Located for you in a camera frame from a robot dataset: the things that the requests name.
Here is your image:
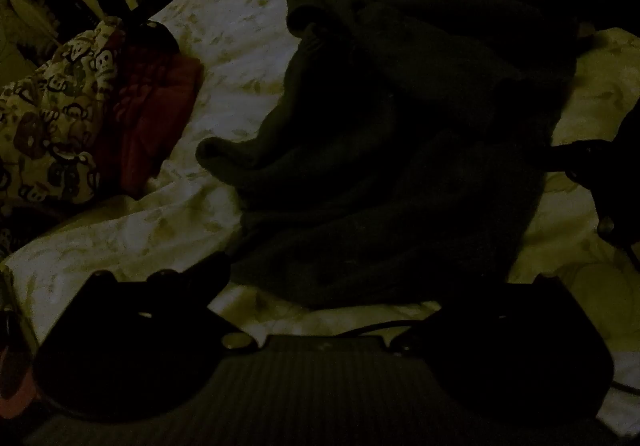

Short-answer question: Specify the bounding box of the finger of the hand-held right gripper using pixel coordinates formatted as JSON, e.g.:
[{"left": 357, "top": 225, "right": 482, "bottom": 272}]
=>
[{"left": 545, "top": 140, "right": 608, "bottom": 184}]

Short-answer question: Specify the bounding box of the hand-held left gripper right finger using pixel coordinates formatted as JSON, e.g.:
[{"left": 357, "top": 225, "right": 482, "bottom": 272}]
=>
[{"left": 390, "top": 253, "right": 563, "bottom": 357}]

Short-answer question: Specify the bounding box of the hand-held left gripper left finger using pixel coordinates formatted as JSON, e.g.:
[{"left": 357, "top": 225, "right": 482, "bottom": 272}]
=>
[{"left": 85, "top": 251, "right": 256, "bottom": 357}]

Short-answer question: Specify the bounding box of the dark grey garment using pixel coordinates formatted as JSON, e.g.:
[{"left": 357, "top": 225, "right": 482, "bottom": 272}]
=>
[{"left": 195, "top": 0, "right": 581, "bottom": 309}]

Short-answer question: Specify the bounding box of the red cloth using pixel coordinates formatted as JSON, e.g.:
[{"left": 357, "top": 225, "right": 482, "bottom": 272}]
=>
[{"left": 95, "top": 21, "right": 205, "bottom": 199}]

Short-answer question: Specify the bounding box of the monkey-print cloth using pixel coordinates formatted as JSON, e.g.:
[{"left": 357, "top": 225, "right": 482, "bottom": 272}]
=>
[{"left": 0, "top": 18, "right": 126, "bottom": 207}]

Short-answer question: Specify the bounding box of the white leaf-print blanket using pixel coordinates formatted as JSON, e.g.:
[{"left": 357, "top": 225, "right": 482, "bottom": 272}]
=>
[{"left": 0, "top": 0, "right": 640, "bottom": 424}]

